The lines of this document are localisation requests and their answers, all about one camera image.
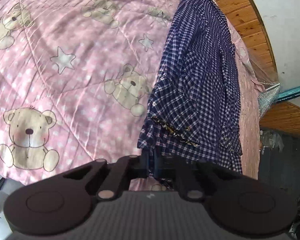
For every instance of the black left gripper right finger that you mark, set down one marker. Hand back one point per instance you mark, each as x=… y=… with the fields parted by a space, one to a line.
x=240 y=204

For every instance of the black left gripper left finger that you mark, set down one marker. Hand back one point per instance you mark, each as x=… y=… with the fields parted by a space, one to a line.
x=62 y=202

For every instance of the navy checked shirt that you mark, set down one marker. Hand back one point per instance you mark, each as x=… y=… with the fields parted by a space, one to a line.
x=193 y=110

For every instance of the wooden side panel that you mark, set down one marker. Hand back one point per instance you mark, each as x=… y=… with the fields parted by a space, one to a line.
x=284 y=117

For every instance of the teal rolled mat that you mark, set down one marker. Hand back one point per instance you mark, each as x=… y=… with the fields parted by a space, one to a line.
x=288 y=95

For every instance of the clear bubble wrap sheet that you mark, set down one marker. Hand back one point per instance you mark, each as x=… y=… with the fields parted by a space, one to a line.
x=267 y=77

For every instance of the pink teddy bear quilt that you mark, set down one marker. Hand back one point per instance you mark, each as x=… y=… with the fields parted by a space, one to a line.
x=75 y=78

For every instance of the wooden panel headboard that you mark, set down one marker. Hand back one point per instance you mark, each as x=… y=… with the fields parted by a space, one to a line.
x=244 y=16

